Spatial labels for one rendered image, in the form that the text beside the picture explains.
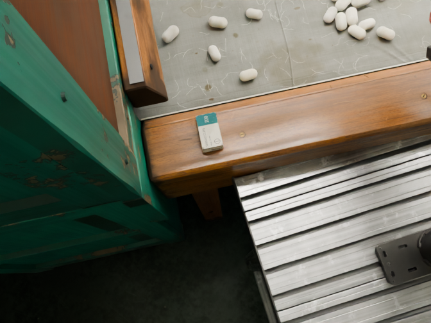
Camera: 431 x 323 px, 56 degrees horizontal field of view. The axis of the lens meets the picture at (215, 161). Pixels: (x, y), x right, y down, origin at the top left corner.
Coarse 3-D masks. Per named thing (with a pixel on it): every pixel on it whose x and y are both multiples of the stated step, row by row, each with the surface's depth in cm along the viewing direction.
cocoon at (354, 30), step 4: (348, 28) 74; (352, 28) 73; (356, 28) 73; (360, 28) 73; (348, 32) 74; (352, 32) 73; (356, 32) 73; (360, 32) 73; (364, 32) 73; (356, 36) 73; (360, 36) 73; (364, 36) 73
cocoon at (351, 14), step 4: (348, 8) 74; (352, 8) 74; (348, 12) 74; (352, 12) 74; (356, 12) 74; (348, 16) 74; (352, 16) 74; (356, 16) 74; (348, 20) 74; (352, 20) 73; (356, 20) 74; (348, 24) 74; (352, 24) 74
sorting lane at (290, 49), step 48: (192, 0) 78; (240, 0) 78; (288, 0) 77; (384, 0) 76; (192, 48) 75; (240, 48) 75; (288, 48) 75; (336, 48) 74; (384, 48) 74; (192, 96) 73; (240, 96) 72
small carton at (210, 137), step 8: (200, 120) 67; (208, 120) 67; (216, 120) 67; (200, 128) 66; (208, 128) 66; (216, 128) 66; (200, 136) 66; (208, 136) 66; (216, 136) 66; (208, 144) 66; (216, 144) 66
